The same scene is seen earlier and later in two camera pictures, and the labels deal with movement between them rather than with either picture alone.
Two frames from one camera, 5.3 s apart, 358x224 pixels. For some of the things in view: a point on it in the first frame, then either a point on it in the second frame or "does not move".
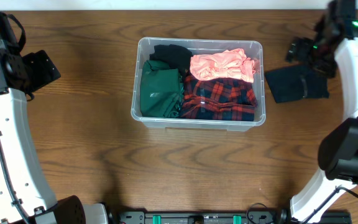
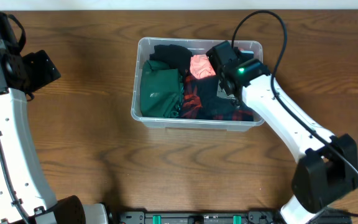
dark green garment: x=161 y=89 does not move
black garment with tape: x=176 y=56 does not move
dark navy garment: x=294 y=83 to x=211 y=105
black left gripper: x=42 y=70 does not move
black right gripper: x=306 y=56 to x=222 y=81
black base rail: x=215 y=216 does not move
